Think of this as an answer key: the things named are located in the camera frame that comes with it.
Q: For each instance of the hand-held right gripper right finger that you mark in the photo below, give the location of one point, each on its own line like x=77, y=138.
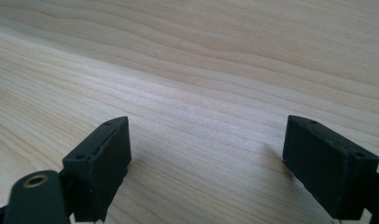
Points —
x=327, y=168

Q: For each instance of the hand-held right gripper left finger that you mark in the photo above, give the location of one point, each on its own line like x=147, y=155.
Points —
x=99, y=165

